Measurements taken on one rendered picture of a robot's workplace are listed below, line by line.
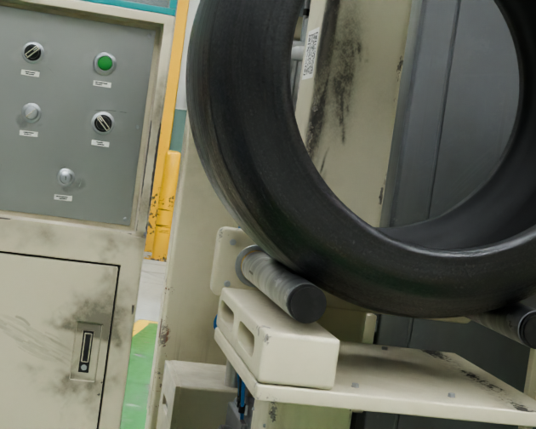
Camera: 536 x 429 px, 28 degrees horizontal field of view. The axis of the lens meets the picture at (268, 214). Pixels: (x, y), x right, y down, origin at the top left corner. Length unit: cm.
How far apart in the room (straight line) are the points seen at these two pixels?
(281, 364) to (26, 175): 77
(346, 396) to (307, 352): 7
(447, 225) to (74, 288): 65
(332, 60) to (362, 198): 21
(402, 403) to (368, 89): 53
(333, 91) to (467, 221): 27
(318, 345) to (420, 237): 36
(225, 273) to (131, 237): 32
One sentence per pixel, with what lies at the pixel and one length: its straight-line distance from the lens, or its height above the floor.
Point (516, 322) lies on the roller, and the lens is 130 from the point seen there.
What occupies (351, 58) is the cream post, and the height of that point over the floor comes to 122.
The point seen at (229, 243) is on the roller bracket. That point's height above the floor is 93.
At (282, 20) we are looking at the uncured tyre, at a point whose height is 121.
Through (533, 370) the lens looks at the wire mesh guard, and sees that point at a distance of 173.
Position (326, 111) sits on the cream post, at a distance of 157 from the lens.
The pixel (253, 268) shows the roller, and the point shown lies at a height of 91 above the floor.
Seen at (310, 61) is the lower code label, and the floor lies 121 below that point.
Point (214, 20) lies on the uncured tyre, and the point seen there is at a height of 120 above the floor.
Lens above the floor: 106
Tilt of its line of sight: 3 degrees down
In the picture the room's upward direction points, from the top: 8 degrees clockwise
